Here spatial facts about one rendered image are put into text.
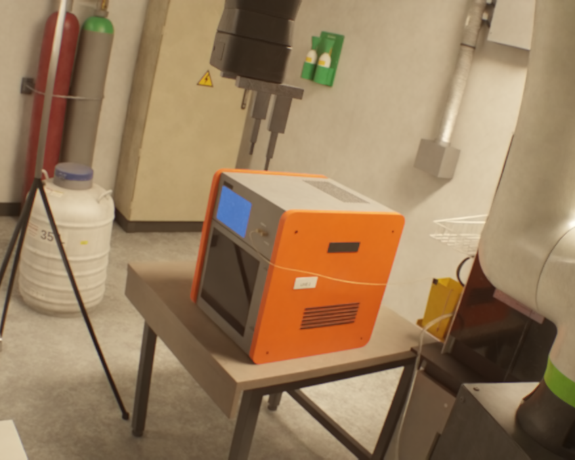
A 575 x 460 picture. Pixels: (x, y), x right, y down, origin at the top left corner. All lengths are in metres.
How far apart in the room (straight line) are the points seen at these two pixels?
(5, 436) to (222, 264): 0.94
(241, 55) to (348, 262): 1.27
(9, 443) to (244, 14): 0.72
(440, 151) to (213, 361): 1.95
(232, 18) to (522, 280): 0.50
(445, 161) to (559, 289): 2.51
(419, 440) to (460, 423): 1.11
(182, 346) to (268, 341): 0.29
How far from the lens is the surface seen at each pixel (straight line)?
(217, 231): 1.74
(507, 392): 0.87
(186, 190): 4.49
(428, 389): 1.89
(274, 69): 0.43
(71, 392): 2.64
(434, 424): 1.90
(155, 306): 1.92
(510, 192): 0.79
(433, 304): 1.95
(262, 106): 0.50
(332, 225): 1.56
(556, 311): 0.76
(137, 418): 2.38
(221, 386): 1.61
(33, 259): 3.10
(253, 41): 0.42
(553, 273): 0.75
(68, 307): 3.14
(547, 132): 0.76
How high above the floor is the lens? 1.52
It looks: 18 degrees down
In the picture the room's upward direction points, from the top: 14 degrees clockwise
